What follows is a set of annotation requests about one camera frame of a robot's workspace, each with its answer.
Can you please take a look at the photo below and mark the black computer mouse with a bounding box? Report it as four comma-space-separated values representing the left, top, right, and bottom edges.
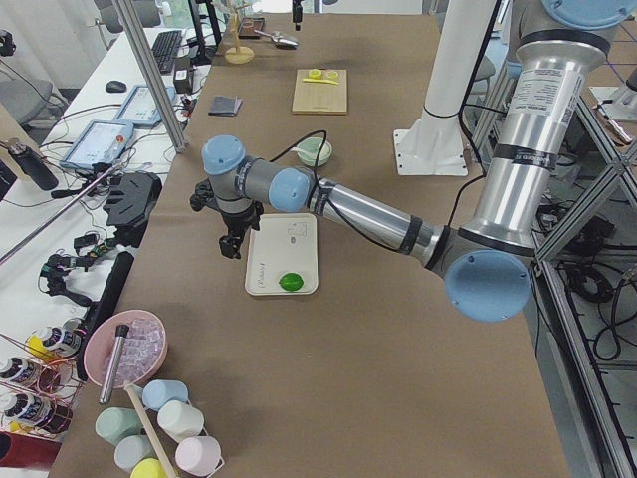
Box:
105, 80, 127, 94

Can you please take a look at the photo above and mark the metal pestle tube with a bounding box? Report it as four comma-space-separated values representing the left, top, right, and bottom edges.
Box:
99, 324, 129, 404

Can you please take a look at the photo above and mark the white cup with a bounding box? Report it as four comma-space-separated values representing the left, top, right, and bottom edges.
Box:
157, 400, 204, 443

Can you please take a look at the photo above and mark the near teach pendant tablet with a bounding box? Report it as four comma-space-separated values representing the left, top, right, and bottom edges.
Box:
60, 120, 134, 170

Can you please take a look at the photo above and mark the white ceramic spoon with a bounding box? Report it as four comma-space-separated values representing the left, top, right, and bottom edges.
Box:
292, 146, 312, 154

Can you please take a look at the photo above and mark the folded grey cloth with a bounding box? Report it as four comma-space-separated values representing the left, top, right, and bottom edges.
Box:
208, 96, 243, 117

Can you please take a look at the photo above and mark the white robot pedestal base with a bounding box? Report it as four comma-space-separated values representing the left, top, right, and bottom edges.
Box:
393, 0, 499, 176

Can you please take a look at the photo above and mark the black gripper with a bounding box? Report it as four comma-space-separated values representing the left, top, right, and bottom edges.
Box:
219, 201, 263, 259
292, 0, 303, 31

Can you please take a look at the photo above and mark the yellow plastic knife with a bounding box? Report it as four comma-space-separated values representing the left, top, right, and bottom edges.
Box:
302, 77, 339, 86

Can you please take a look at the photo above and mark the aluminium frame post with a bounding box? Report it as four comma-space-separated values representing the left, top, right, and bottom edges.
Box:
112, 0, 186, 153

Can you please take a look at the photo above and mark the yellow cup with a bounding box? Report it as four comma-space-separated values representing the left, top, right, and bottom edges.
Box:
130, 457, 167, 478

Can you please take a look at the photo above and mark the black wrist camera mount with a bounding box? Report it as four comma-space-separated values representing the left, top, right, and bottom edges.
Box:
189, 179, 219, 212

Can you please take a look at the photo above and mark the grey cup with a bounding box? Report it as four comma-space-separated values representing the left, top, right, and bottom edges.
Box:
113, 435, 155, 473

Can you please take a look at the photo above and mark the wooden mug tree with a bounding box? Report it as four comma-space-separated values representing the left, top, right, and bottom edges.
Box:
220, 1, 255, 65

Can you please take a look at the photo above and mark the metal scoop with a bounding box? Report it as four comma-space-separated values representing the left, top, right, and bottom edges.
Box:
256, 30, 299, 50

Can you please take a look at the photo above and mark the black water bottle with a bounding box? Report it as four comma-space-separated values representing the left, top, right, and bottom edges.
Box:
6, 138, 59, 191

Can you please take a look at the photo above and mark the bamboo cutting board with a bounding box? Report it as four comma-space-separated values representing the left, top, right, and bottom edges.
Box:
292, 69, 348, 115

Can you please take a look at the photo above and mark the pink cup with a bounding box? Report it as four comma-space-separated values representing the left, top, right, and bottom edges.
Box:
175, 436, 223, 477

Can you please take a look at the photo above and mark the green lime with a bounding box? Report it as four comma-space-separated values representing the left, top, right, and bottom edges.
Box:
279, 272, 305, 292

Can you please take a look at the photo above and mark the green cup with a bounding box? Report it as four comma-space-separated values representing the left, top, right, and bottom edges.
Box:
95, 407, 142, 446

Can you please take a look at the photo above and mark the blue cup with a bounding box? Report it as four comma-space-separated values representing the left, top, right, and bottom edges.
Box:
142, 379, 189, 411

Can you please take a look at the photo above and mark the mint green bowl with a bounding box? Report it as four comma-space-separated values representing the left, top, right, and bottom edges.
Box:
296, 136, 332, 167

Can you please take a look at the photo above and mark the far teach pendant tablet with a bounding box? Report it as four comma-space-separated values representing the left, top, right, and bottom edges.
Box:
113, 84, 161, 128

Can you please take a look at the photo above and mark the teach pendant tablet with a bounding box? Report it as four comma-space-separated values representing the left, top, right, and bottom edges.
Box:
113, 84, 161, 128
60, 120, 134, 170

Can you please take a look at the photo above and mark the pink ribbed bowl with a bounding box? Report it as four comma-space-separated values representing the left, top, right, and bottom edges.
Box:
84, 310, 168, 388

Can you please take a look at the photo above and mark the black camera cable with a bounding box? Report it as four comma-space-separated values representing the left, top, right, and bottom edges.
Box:
268, 129, 329, 185

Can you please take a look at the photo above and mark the black keyboard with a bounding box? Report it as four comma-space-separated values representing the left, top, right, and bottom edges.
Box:
151, 30, 182, 75

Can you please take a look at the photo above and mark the beige rabbit tray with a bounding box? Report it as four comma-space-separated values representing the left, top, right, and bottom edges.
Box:
245, 213, 319, 296

